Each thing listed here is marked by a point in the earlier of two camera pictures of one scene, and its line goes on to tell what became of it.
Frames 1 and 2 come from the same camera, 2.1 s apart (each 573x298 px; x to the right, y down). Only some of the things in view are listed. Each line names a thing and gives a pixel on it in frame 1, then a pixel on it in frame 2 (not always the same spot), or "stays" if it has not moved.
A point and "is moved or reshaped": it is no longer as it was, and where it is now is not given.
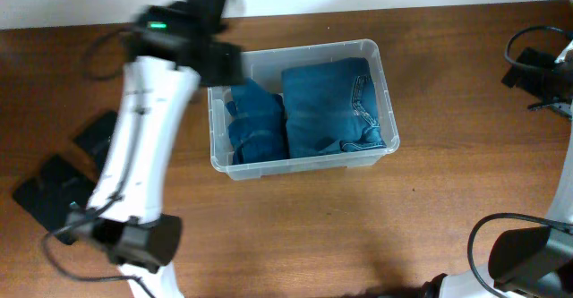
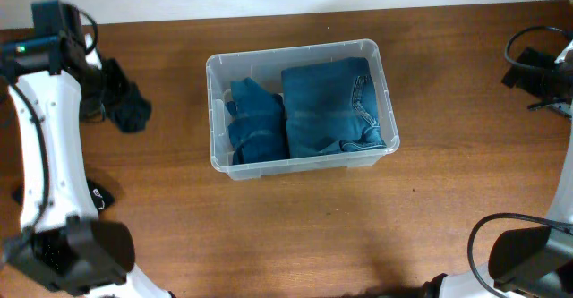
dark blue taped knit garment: (257, 125) stays
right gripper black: (529, 81) stays
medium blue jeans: (331, 107) stays
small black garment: (95, 140) is moved or reshaped
